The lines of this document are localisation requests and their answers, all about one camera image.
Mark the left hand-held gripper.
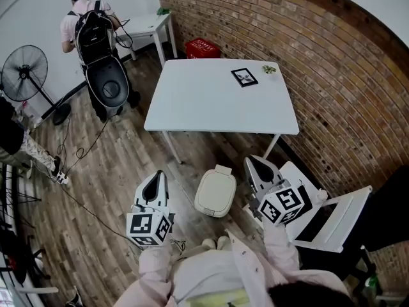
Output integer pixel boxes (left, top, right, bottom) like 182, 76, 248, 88
126, 170, 176, 246

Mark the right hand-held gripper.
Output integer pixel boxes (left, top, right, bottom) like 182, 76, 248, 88
243, 154, 313, 226

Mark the person's right forearm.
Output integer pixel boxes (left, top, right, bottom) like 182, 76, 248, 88
261, 216, 302, 272

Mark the person's left forearm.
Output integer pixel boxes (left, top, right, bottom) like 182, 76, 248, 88
138, 242, 176, 288

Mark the black cloth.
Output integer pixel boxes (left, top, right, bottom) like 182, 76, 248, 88
294, 202, 339, 243

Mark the large white folding table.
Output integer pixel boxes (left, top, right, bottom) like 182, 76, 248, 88
143, 58, 300, 166

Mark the white power strip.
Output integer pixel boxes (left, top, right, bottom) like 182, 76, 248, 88
50, 170, 70, 185

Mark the person's body in pink cardigan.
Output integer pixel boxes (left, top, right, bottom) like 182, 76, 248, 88
113, 228, 354, 307

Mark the black office chair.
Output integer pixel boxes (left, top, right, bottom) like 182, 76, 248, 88
298, 164, 409, 281

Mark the red box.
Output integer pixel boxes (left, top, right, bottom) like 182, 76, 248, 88
185, 37, 222, 61

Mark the small green plant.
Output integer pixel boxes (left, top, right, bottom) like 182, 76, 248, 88
364, 274, 380, 296

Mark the small white table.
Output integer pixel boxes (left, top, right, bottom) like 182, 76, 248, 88
116, 12, 178, 62

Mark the black backpack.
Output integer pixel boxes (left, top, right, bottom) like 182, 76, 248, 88
74, 0, 130, 109

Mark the black standing fan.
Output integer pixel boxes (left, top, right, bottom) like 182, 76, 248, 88
0, 44, 72, 126

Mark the long black cable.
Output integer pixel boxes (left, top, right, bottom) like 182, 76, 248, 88
65, 184, 130, 238

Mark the black picture frame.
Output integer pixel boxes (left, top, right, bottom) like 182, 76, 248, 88
230, 67, 259, 88

